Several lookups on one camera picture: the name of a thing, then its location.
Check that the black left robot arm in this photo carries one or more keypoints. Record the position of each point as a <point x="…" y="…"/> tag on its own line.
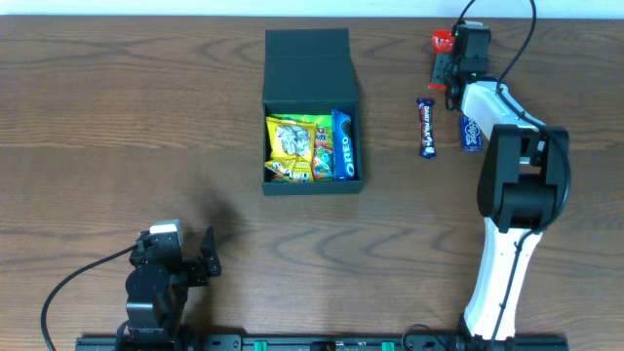
<point x="158" y="289"/>

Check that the Haribo gummy bag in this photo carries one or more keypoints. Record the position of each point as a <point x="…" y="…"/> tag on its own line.
<point x="322" y="163"/>

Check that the dark green open box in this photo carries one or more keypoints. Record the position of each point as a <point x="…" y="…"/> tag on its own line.
<point x="310" y="71"/>

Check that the small blue candy pack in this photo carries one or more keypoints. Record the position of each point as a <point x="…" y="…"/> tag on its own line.
<point x="470" y="135"/>

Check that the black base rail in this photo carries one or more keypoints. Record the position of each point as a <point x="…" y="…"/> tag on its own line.
<point x="413" y="342"/>

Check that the blue Oreo pack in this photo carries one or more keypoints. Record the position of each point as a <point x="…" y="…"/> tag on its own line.
<point x="343" y="151"/>

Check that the red snack bag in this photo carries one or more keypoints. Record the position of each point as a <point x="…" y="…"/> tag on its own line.
<point x="442" y="42"/>

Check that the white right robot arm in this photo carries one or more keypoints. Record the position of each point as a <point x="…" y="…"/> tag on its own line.
<point x="523" y="186"/>

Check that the Dairy Milk chocolate bar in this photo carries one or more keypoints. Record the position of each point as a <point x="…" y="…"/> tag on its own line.
<point x="427" y="144"/>

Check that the yellow snack bag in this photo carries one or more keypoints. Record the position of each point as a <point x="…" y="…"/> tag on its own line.
<point x="292" y="149"/>

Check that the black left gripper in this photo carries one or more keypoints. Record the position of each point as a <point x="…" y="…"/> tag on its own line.
<point x="196" y="271"/>

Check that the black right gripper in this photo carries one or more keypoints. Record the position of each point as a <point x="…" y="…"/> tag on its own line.
<point x="440" y="68"/>

